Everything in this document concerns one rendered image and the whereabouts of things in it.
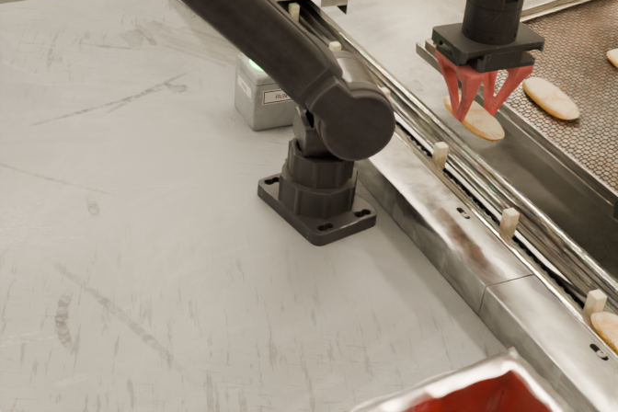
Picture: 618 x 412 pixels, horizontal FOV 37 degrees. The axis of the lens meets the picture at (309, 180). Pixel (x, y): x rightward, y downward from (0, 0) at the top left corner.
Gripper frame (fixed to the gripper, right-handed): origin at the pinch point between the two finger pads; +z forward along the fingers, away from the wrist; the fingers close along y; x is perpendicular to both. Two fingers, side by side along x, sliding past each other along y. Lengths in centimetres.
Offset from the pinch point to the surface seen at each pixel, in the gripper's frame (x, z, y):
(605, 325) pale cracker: -26.9, 7.7, -1.6
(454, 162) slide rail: 2.9, 8.7, 0.7
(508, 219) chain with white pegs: -10.5, 7.2, -1.3
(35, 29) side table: 57, 11, -37
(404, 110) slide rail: 15.5, 8.6, 1.0
